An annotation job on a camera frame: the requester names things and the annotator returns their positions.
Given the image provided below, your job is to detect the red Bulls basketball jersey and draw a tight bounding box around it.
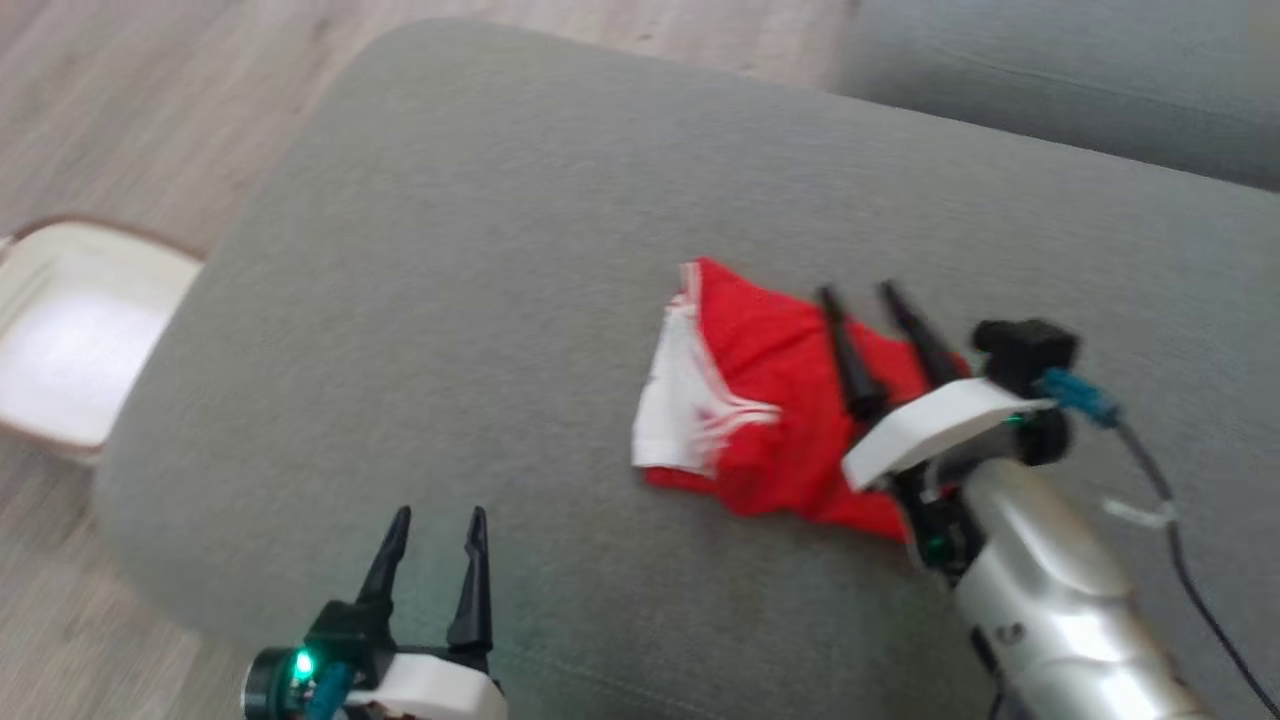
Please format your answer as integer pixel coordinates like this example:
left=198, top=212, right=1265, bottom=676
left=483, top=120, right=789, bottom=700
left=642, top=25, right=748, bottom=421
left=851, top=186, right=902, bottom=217
left=630, top=258, right=976, bottom=543

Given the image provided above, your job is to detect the large grey sofa seat cushion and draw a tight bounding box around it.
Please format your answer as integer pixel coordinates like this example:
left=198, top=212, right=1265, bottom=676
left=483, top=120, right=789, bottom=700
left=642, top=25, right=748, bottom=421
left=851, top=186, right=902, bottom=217
left=95, top=18, right=1280, bottom=720

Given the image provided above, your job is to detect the white laundry basket brown rim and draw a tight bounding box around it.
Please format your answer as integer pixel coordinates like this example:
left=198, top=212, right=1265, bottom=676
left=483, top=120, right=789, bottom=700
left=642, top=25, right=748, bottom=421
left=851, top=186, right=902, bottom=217
left=0, top=215, right=206, bottom=466

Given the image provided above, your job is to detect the small grey sofa cushion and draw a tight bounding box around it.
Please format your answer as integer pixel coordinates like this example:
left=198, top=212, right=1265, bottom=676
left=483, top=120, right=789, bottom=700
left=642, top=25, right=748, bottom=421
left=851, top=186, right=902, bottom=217
left=830, top=0, right=1280, bottom=193

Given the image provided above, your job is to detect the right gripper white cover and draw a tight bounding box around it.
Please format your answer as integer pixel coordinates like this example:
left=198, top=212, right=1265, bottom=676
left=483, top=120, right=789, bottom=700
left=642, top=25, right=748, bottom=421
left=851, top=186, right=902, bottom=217
left=815, top=280, right=1071, bottom=583

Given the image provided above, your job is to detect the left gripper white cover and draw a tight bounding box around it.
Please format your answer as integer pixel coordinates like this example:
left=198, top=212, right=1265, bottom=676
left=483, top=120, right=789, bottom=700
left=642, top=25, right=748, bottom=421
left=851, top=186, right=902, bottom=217
left=243, top=506, right=506, bottom=720

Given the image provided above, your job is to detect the left camera cable blue plug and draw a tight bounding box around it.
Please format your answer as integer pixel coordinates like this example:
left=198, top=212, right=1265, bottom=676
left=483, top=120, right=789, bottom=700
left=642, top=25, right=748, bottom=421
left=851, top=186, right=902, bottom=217
left=303, top=662, right=353, bottom=720

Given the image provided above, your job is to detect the white cable tie tag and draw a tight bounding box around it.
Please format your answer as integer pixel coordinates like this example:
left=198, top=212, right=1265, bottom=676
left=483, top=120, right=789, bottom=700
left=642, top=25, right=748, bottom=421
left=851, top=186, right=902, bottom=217
left=1103, top=497, right=1176, bottom=529

